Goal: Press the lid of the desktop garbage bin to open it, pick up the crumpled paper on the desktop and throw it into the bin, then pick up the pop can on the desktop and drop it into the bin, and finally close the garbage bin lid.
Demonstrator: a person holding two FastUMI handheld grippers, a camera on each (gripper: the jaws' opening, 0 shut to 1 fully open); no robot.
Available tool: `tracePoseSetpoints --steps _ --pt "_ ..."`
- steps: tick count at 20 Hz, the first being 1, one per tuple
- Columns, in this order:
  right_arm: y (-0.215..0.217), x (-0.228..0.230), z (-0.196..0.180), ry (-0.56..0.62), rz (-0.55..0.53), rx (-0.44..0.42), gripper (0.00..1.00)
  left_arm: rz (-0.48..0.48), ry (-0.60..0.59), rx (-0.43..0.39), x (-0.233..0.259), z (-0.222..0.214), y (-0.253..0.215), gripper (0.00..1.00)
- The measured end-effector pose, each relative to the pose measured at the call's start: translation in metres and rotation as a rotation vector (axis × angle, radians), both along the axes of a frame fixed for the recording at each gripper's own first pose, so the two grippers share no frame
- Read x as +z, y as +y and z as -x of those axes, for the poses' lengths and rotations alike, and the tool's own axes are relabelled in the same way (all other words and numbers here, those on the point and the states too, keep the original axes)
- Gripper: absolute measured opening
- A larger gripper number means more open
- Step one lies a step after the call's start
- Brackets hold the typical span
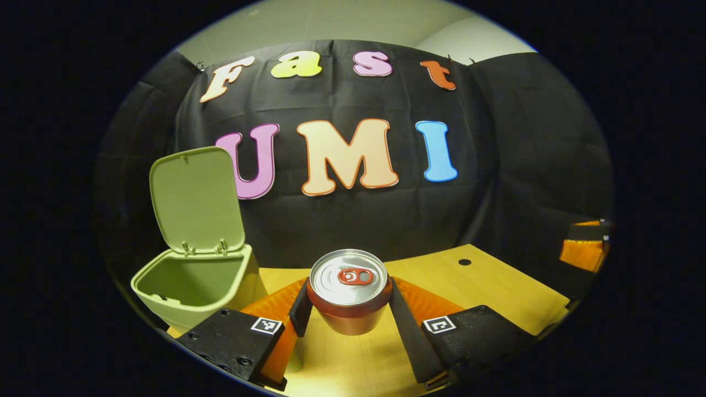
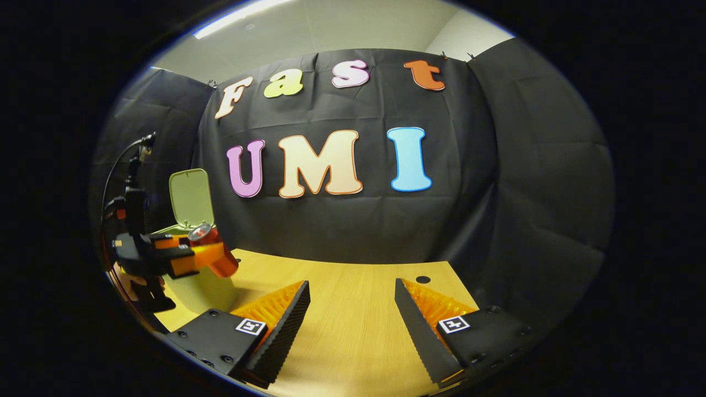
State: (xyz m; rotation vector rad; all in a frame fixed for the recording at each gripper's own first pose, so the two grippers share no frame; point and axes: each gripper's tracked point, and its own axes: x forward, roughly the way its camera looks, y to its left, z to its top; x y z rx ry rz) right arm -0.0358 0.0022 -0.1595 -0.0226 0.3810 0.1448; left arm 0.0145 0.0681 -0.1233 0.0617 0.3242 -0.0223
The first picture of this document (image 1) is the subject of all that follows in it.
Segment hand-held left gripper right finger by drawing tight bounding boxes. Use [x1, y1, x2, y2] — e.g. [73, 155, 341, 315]
[389, 276, 538, 389]

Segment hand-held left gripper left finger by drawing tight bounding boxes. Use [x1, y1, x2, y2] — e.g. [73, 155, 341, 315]
[175, 278, 314, 392]

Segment red pop can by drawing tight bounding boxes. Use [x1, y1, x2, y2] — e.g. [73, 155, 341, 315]
[306, 249, 393, 336]

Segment green desktop garbage bin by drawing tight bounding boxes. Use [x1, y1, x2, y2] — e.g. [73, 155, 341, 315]
[131, 146, 268, 331]

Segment wooden desktop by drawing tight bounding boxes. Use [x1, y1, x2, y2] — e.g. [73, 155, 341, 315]
[165, 244, 571, 397]

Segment black backdrop cloth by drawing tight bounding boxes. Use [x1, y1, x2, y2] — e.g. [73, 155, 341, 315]
[94, 40, 616, 301]

